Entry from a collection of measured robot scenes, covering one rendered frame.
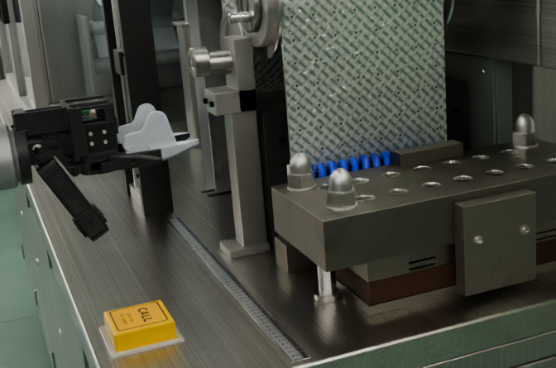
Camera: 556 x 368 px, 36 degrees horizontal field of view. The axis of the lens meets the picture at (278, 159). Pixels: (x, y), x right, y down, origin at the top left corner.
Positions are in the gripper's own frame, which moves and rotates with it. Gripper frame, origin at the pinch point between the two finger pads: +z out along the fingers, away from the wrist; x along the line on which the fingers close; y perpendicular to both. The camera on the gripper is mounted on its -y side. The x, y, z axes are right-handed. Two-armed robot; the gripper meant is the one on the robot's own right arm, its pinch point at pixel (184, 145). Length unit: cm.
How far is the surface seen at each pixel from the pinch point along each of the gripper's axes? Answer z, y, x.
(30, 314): -15, -109, 218
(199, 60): 5.2, 9.2, 7.5
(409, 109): 31.7, 0.0, -0.3
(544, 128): 64, -10, 13
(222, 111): 7.4, 2.1, 7.0
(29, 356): -18, -109, 182
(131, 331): -11.5, -16.7, -13.4
